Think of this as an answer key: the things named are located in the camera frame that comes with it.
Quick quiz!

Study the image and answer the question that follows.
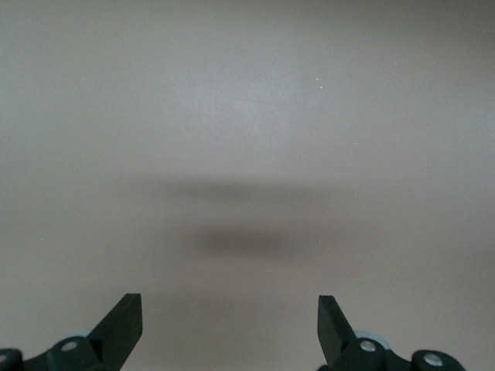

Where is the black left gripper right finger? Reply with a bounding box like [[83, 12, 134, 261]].
[[316, 295, 465, 371]]

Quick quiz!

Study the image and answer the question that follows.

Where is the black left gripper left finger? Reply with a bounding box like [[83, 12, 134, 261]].
[[0, 293, 142, 371]]

